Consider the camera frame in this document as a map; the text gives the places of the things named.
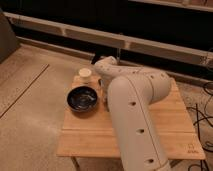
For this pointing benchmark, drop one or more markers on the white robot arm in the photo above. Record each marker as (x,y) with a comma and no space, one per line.
(130,91)

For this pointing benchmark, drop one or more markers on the dark ceramic bowl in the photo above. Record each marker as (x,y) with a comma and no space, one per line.
(82,98)

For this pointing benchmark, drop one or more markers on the white cup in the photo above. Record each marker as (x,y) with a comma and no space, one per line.
(85,75)

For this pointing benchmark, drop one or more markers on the grey cabinet left edge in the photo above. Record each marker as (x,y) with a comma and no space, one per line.
(8,40)

